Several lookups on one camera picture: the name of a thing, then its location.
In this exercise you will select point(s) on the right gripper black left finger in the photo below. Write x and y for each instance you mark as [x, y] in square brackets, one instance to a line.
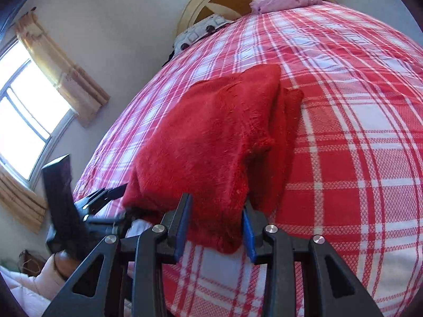
[115, 267]

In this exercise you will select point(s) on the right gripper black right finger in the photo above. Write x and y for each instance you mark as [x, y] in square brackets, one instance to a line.
[329, 286]

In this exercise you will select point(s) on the red knitted sweater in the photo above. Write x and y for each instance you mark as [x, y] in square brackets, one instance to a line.
[227, 141]

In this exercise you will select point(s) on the pink sleeved left forearm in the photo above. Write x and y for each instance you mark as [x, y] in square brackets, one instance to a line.
[35, 293]

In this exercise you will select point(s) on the person's left hand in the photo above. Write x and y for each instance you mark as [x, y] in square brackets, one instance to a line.
[64, 264]

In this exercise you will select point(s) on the lower beige curtain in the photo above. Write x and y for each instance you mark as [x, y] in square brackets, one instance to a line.
[22, 203]

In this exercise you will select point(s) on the red white plaid bedspread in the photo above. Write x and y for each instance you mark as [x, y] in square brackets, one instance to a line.
[357, 174]

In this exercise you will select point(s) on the left side window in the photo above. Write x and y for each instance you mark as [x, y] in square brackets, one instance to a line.
[33, 114]

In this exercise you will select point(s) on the beige curtain beside window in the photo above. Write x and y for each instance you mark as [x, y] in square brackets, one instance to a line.
[81, 92]

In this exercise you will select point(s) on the white patterned pillow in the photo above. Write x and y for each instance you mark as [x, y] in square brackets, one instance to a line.
[199, 30]

